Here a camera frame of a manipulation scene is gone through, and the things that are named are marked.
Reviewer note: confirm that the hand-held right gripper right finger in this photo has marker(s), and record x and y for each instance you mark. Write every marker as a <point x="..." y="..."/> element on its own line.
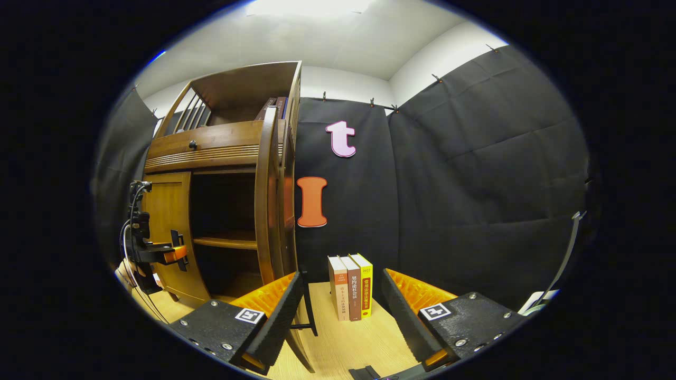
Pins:
<point x="409" y="322"/>

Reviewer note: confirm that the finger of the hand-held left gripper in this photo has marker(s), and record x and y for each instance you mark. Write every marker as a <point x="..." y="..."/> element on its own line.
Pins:
<point x="174" y="254"/>

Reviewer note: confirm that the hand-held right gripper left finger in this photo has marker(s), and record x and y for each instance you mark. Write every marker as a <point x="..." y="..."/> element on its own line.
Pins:
<point x="280" y="322"/>

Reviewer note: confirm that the wooden shoe cabinet door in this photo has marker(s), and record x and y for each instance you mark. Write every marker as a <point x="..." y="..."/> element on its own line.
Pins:
<point x="266" y="211"/>
<point x="163" y="206"/>

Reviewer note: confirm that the wooden double-door shoe cabinet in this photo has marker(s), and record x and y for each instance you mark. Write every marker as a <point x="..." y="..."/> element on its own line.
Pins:
<point x="222" y="140"/>

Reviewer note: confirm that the wooden inner cabinet shelf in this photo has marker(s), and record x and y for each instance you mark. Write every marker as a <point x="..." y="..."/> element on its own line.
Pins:
<point x="227" y="243"/>

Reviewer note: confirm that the yellow book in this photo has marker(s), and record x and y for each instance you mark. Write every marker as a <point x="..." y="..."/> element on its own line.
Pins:
<point x="366" y="287"/>

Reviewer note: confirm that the brown book with white spine text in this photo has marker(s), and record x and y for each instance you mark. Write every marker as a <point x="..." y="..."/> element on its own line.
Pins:
<point x="354" y="290"/>

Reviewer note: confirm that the black backdrop cloth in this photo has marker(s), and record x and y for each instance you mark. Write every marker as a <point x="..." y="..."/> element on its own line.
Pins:
<point x="475" y="184"/>

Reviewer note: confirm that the maroon book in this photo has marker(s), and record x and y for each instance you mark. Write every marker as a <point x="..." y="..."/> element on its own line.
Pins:
<point x="281" y="105"/>

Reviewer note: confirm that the large ceiling light panel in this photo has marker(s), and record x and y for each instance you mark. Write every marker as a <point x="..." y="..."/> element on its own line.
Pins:
<point x="306" y="8"/>

